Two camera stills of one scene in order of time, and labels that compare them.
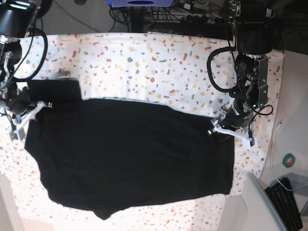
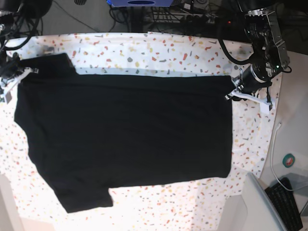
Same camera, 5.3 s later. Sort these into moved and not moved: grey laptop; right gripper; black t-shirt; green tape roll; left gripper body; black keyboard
Moved: left gripper body; black t-shirt; right gripper
Not moved: grey laptop; green tape roll; black keyboard
